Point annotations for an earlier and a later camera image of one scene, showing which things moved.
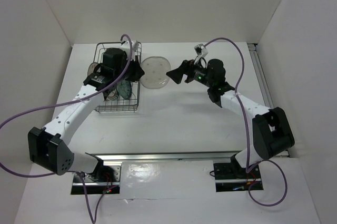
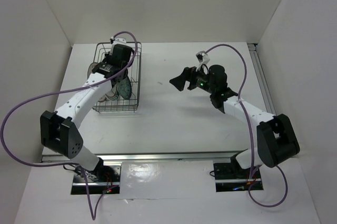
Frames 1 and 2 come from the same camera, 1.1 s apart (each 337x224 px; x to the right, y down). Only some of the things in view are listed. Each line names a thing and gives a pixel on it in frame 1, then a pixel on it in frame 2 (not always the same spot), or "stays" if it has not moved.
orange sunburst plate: (91, 68) stays
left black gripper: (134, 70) -> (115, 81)
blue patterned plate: (125, 88) stays
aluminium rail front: (165, 157) stays
